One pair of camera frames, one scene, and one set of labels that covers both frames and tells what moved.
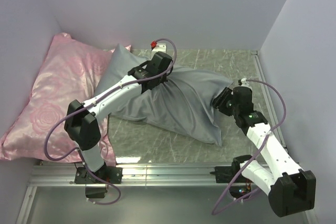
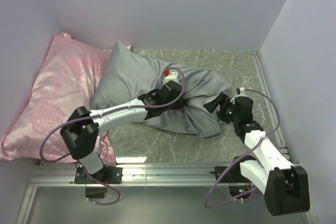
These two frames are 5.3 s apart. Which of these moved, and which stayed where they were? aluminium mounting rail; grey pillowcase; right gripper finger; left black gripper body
Moved: right gripper finger; left black gripper body
Stayed: aluminium mounting rail; grey pillowcase
